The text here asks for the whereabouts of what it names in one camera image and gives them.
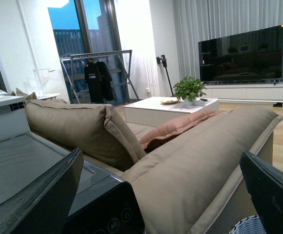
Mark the grey clothes drying rack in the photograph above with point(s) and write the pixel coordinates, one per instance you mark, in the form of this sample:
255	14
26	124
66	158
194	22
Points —
119	65

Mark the yellow plate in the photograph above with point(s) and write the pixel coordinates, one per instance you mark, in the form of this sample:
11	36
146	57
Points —
169	101

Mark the beige fabric sofa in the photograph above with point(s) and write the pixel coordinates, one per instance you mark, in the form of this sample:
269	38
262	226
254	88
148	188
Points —
193	184

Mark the white tv stand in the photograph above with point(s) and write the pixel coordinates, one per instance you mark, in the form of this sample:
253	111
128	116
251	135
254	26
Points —
269	93

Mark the dark grey washing machine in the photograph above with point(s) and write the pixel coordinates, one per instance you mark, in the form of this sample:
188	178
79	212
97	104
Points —
104	203

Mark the green potted plant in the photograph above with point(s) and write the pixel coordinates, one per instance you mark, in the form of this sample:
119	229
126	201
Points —
189	89

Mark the white sheer curtain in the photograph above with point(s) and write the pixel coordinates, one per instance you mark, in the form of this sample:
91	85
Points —
198	20

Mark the white coffee table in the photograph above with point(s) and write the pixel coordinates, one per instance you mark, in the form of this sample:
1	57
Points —
152	112

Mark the white floor lamp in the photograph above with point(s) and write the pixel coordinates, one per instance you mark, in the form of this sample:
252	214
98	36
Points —
42	76

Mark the black hanging jacket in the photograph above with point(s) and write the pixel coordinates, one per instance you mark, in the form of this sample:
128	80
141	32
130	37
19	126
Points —
105	83

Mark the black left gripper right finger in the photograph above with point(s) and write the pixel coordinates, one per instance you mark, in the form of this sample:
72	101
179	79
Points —
264	183

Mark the tan sofa back cushion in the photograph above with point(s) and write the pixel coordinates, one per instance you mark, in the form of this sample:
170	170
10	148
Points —
97	129

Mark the large black television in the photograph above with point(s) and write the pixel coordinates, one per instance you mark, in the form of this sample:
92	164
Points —
254	56

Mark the white woven laundry basket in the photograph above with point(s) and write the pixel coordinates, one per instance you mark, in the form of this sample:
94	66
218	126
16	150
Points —
248	225

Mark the rust orange throw pillow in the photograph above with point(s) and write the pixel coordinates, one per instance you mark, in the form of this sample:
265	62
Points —
173	128

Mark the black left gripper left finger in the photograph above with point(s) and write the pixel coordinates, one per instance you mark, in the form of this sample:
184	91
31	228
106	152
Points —
43	206

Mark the white side counter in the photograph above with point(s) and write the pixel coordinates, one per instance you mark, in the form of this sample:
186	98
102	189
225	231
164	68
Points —
13	121

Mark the black hanging shirt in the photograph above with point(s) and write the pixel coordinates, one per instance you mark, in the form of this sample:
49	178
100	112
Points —
92	77

